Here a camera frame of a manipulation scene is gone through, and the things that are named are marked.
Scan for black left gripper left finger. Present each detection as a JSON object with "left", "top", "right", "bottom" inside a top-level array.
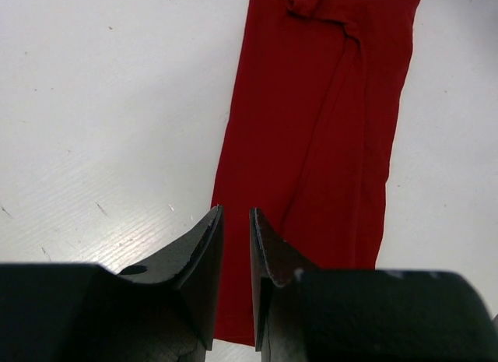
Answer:
[{"left": 1, "top": 206, "right": 223, "bottom": 361}]

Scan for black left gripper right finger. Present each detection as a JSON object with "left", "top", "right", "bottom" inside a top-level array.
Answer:
[{"left": 250, "top": 209, "right": 496, "bottom": 361}]

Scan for red t-shirt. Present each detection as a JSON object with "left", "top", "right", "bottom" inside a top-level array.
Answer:
[{"left": 212, "top": 0, "right": 420, "bottom": 345}]

